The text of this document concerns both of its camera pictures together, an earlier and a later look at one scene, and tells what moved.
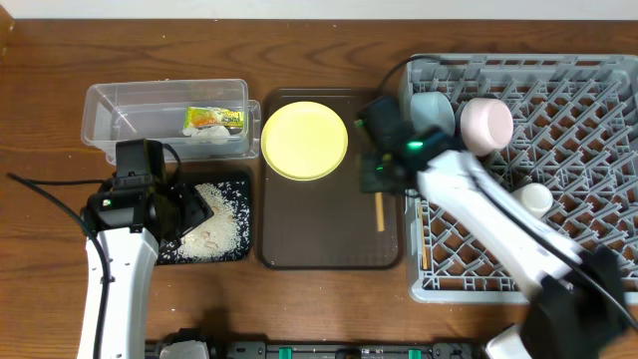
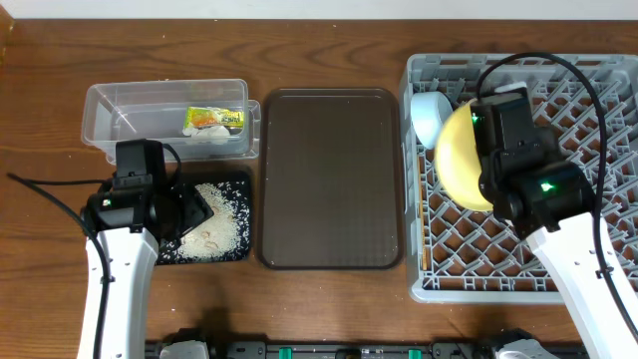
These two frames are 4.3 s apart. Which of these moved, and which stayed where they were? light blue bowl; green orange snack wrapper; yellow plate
Moved: yellow plate
Stayed: light blue bowl; green orange snack wrapper
